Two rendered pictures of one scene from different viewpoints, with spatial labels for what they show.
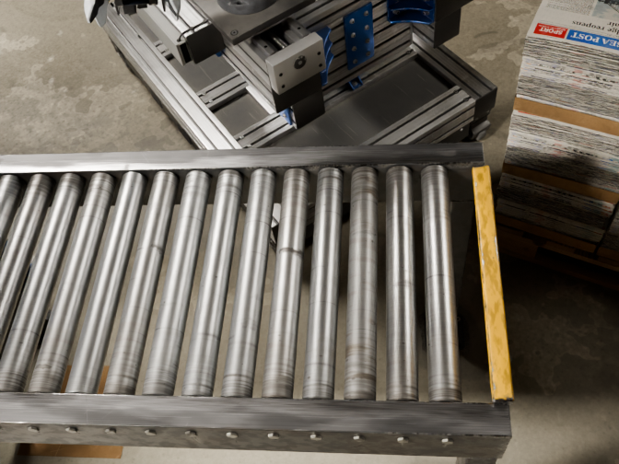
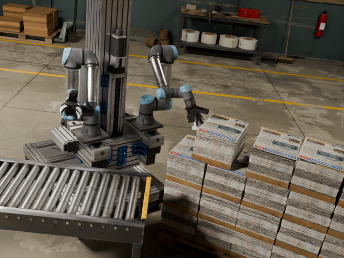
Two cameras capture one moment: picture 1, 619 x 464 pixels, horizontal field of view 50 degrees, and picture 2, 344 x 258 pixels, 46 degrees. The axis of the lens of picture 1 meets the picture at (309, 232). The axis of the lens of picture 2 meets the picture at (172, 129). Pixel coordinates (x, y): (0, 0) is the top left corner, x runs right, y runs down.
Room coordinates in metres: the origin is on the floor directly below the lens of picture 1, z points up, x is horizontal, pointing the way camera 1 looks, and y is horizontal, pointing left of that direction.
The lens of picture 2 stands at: (-1.45, 0.17, 2.23)
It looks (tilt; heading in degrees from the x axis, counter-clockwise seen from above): 25 degrees down; 344
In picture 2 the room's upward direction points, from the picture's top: 7 degrees clockwise
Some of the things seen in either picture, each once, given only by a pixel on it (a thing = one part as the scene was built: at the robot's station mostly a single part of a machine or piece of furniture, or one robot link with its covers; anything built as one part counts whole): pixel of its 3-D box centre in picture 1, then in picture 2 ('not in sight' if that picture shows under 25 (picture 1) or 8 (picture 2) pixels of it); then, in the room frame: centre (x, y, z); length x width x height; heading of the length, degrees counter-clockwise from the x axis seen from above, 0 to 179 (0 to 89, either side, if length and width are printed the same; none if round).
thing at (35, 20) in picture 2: not in sight; (28, 22); (7.39, 1.05, 0.28); 1.20 x 0.83 x 0.57; 76
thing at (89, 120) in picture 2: not in sight; (90, 112); (1.33, 0.03, 0.98); 0.13 x 0.12 x 0.14; 89
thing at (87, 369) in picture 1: (110, 277); (35, 189); (0.67, 0.37, 0.77); 0.47 x 0.05 x 0.05; 166
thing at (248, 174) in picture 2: not in sight; (271, 167); (0.74, -1.19, 0.86); 0.38 x 0.29 x 0.04; 145
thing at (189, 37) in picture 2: not in sight; (221, 30); (6.69, -2.90, 0.55); 1.80 x 0.70 x 1.09; 76
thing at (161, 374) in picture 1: (180, 277); (57, 191); (0.64, 0.24, 0.77); 0.47 x 0.05 x 0.05; 166
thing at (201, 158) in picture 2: not in sight; (214, 156); (0.88, -0.82, 0.86); 0.29 x 0.16 x 0.04; 54
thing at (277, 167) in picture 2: not in sight; (274, 156); (0.74, -1.20, 0.95); 0.38 x 0.29 x 0.23; 145
